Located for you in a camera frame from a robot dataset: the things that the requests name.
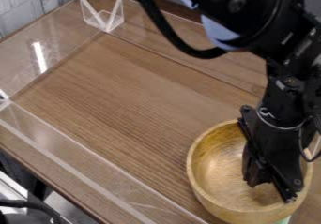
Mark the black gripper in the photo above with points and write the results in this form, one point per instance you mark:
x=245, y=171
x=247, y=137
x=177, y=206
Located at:
x=278, y=133

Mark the brown wooden bowl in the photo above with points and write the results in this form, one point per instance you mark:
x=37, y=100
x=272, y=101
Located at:
x=214, y=171

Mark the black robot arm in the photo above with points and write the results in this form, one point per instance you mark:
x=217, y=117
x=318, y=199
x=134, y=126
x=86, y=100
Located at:
x=277, y=30

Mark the green block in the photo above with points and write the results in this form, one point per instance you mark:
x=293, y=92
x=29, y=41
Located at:
x=285, y=221

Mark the clear acrylic corner bracket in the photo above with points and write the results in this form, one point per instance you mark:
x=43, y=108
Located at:
x=104, y=20

